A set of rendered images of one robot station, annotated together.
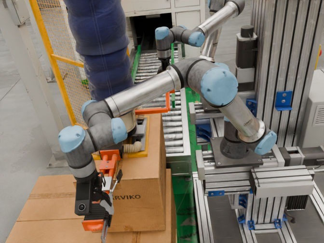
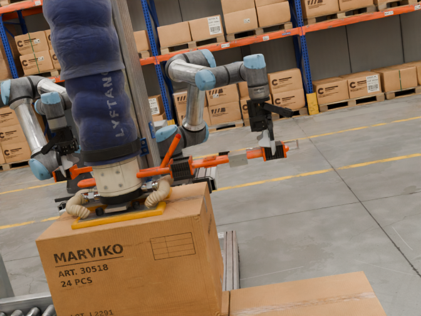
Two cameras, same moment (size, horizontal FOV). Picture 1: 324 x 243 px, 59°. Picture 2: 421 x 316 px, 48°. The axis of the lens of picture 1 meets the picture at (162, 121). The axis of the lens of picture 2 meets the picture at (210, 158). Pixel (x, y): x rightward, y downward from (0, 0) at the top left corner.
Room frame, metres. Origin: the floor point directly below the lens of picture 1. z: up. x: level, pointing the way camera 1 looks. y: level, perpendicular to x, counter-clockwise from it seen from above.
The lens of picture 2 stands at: (0.87, 1.97, 1.62)
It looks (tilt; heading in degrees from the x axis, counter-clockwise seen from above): 13 degrees down; 271
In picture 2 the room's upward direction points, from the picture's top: 11 degrees counter-clockwise
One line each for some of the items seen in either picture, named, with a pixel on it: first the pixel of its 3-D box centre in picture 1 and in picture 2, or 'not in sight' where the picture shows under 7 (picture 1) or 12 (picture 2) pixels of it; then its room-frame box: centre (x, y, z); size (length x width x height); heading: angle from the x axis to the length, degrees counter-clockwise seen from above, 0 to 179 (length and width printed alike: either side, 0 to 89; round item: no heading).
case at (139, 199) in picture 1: (128, 165); (140, 254); (1.25, 0.22, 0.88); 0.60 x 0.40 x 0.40; 175
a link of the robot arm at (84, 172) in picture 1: (81, 165); (259, 92); (0.67, 0.26, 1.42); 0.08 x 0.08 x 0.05
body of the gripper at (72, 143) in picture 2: (165, 67); (64, 140); (1.51, -0.06, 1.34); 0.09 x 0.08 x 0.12; 176
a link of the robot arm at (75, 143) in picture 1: (76, 145); (255, 70); (0.67, 0.26, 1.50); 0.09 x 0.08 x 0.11; 114
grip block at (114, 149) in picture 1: (111, 149); (181, 166); (1.01, 0.24, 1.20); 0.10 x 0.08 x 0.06; 86
